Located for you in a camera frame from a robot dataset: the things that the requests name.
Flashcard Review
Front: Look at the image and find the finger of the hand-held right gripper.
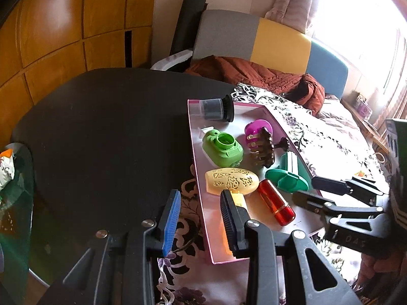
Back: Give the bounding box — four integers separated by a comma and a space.
312, 176, 387, 207
292, 191, 384, 226

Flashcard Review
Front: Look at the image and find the shiny red capsule case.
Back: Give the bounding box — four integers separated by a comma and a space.
257, 179, 296, 227

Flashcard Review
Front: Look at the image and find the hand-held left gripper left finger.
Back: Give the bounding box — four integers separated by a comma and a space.
38, 189, 182, 305

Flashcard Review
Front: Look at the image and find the purple face-shaped mold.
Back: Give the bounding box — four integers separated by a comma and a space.
244, 119, 274, 148

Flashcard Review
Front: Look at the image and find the brown quilted blanket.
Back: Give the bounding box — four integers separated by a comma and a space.
184, 55, 325, 115

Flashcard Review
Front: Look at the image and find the beige blanket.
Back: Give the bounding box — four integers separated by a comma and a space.
318, 94, 372, 153

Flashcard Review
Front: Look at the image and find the white plastic bag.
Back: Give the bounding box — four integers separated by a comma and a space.
150, 50, 194, 70

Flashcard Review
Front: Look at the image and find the person's right hand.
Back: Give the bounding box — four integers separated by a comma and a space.
358, 251, 395, 291

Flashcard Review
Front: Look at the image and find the black rolled mat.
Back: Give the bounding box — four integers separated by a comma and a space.
169, 0, 208, 64

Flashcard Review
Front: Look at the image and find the glass side table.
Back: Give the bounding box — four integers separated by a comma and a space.
0, 143, 35, 288

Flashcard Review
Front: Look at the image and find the beige curtain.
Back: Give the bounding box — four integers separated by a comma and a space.
265, 0, 318, 34

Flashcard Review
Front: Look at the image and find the purple patterned box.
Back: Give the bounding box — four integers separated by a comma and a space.
354, 94, 373, 118

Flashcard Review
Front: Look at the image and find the pink tray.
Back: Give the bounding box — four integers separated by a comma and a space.
187, 99, 331, 265

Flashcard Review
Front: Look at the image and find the white and orange packet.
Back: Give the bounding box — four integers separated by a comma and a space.
0, 149, 16, 191

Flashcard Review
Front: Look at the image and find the yellow perforated oval toy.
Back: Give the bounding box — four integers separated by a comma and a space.
205, 167, 259, 196

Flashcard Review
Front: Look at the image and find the grey yellow blue sofa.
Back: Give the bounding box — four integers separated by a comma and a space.
191, 9, 348, 102

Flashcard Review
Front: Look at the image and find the embroidered floral tablecloth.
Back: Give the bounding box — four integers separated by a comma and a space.
156, 83, 391, 305

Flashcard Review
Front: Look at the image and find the light green toy camera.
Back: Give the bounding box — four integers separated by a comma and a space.
202, 129, 245, 167

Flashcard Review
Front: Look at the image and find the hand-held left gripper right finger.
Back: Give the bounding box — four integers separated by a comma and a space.
220, 190, 363, 305

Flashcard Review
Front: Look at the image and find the green plastic toy mold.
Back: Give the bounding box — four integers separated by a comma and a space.
265, 152, 310, 194

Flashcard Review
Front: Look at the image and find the small black cup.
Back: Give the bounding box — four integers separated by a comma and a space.
196, 95, 235, 123

